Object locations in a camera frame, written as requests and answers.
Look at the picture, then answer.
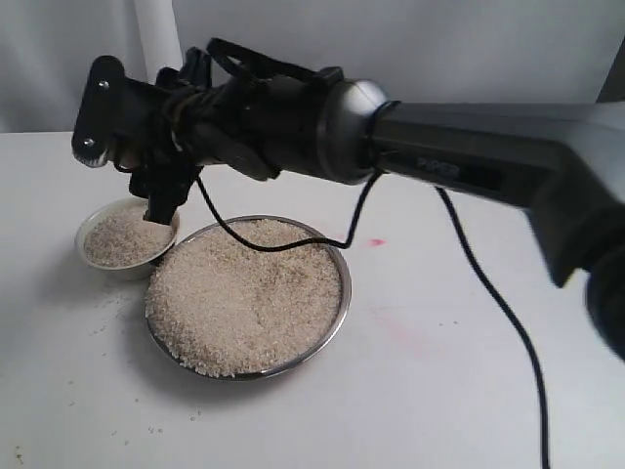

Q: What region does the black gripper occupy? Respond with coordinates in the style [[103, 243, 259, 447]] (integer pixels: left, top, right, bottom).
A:
[[126, 46, 342, 225]]

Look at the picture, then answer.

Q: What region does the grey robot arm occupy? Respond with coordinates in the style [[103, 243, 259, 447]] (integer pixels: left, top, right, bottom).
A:
[[129, 40, 624, 356]]

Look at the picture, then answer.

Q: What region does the small cream ceramic bowl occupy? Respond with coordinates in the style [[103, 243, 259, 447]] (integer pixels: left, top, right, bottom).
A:
[[75, 197, 181, 280]]

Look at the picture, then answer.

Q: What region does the large steel rice plate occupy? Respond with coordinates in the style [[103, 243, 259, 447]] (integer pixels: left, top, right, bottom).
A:
[[146, 224, 352, 381]]

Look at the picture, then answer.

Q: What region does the white curtain backdrop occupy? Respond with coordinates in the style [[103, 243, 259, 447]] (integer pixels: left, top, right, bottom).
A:
[[1, 1, 624, 132]]

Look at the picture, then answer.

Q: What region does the black camera cable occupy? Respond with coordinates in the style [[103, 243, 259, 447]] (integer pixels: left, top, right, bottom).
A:
[[116, 37, 551, 469]]

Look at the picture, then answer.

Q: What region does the dark post at right edge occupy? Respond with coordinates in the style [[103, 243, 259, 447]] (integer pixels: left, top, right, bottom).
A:
[[597, 42, 625, 103]]

